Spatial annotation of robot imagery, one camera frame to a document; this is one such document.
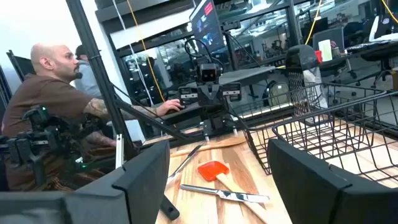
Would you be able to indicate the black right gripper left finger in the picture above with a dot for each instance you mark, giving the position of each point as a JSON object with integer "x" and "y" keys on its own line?
{"x": 133, "y": 193}

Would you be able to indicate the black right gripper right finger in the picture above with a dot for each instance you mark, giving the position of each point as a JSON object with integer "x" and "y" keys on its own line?
{"x": 311, "y": 193}

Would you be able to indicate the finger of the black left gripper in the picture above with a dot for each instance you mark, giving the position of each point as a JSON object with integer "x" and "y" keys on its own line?
{"x": 203, "y": 95}
{"x": 218, "y": 93}

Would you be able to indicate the black turner spatula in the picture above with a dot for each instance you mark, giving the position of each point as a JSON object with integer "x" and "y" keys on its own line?
{"x": 169, "y": 209}

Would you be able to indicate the wooden spoon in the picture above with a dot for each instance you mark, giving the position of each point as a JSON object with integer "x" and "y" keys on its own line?
{"x": 217, "y": 143}

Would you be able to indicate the grey computer desk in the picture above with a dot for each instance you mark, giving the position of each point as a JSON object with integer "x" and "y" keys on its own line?
{"x": 245, "y": 76}

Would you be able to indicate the silver aluminium strip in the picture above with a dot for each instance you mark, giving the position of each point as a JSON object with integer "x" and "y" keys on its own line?
{"x": 119, "y": 152}

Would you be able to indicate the grey backpack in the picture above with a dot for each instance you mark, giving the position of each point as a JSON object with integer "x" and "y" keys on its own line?
{"x": 278, "y": 93}

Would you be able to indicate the black computer monitor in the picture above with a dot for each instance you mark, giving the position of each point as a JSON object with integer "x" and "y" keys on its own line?
{"x": 206, "y": 25}

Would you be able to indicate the black mesh box grater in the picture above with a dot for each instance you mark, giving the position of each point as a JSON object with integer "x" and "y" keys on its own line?
{"x": 300, "y": 59}

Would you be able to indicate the red cup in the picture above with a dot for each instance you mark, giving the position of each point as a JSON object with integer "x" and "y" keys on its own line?
{"x": 318, "y": 56}

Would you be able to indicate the white paper roll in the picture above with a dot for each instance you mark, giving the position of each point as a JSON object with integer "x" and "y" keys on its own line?
{"x": 325, "y": 49}

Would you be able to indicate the black office chair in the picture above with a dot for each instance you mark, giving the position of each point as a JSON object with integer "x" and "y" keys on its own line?
{"x": 329, "y": 37}

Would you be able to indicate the person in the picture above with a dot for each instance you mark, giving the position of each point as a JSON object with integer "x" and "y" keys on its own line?
{"x": 46, "y": 93}
{"x": 87, "y": 81}

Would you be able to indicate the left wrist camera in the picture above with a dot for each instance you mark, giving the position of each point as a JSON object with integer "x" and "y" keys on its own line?
{"x": 208, "y": 73}

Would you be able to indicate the black metal rig frame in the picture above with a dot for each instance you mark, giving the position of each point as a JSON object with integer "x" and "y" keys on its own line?
{"x": 93, "y": 62}

